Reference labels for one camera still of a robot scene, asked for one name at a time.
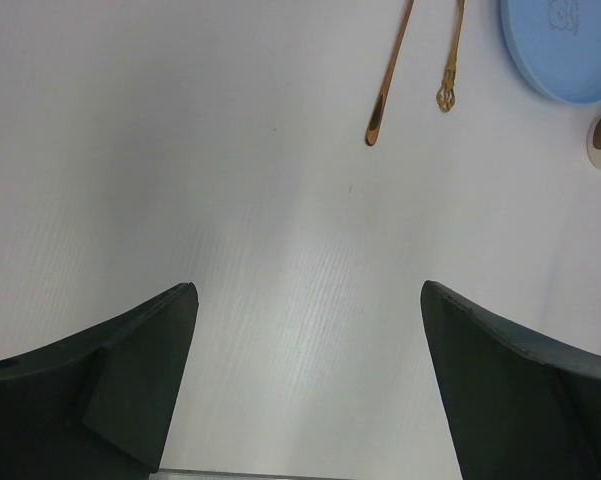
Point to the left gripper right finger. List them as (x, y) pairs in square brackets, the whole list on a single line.
[(519, 404)]

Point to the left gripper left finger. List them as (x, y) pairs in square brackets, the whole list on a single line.
[(98, 404)]

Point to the rose gold fork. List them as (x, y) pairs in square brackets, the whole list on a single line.
[(373, 127)]

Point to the gold ornate spoon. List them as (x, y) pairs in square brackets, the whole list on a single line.
[(445, 96)]

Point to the blue plastic plate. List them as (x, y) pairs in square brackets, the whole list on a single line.
[(556, 47)]

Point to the aluminium mounting rail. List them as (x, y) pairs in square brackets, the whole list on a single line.
[(175, 474)]

